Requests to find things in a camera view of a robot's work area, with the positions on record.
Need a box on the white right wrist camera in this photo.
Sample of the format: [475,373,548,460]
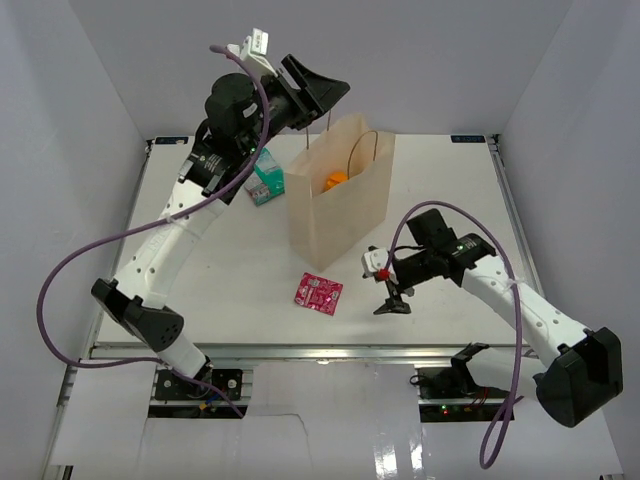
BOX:
[361,246,394,281]

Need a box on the xdof label sticker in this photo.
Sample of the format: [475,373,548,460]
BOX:
[450,134,486,144]
[154,136,189,145]

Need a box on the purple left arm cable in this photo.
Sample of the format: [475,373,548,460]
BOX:
[35,43,274,419]

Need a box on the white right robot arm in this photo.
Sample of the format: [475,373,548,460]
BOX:
[362,209,623,427]

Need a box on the beige paper bag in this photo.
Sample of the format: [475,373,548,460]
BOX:
[284,113,396,271]

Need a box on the aluminium front frame rail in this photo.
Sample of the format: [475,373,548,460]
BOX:
[89,343,531,364]

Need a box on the teal snack packet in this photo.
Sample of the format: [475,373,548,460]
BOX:
[243,148,285,206]

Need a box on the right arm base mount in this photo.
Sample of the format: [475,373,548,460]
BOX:
[409,366,507,424]

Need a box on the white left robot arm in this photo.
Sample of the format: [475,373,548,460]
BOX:
[91,55,350,399]

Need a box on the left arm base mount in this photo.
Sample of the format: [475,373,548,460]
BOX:
[149,364,246,419]

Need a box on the red snack packet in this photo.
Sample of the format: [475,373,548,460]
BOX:
[294,272,343,316]

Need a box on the right XDOF label sticker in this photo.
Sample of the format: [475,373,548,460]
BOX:
[450,134,486,144]

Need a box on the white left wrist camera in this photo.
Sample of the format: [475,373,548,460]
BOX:
[227,28,277,78]

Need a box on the left XDOF label sticker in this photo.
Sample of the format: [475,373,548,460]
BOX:
[154,136,189,145]

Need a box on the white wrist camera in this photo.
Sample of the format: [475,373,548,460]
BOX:
[227,28,277,78]
[361,246,394,281]

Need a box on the orange gummy snack bag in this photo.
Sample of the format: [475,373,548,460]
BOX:
[323,171,349,192]

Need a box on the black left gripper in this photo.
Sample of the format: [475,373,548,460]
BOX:
[241,55,350,156]

